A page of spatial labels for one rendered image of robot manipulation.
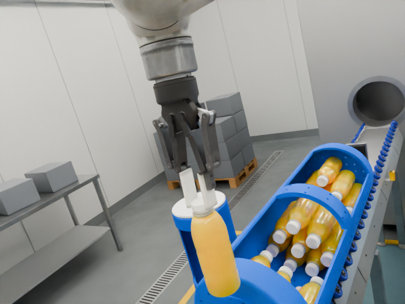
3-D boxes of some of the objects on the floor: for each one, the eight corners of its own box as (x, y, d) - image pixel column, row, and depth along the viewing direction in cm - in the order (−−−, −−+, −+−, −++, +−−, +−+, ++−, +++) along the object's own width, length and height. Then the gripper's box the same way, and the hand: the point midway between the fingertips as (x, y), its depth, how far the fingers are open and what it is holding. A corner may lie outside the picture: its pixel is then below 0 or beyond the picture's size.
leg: (386, 243, 254) (376, 169, 239) (386, 247, 250) (375, 172, 234) (378, 242, 258) (368, 169, 242) (377, 246, 253) (367, 172, 238)
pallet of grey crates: (258, 165, 505) (240, 91, 476) (237, 187, 442) (215, 103, 412) (194, 169, 572) (176, 104, 542) (169, 189, 508) (146, 116, 478)
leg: (407, 245, 246) (399, 169, 230) (407, 250, 241) (398, 172, 226) (398, 244, 249) (389, 169, 234) (398, 248, 245) (389, 172, 229)
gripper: (225, 66, 53) (251, 201, 58) (156, 83, 63) (182, 195, 68) (196, 71, 47) (227, 220, 52) (126, 88, 58) (157, 210, 63)
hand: (198, 189), depth 59 cm, fingers closed on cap, 4 cm apart
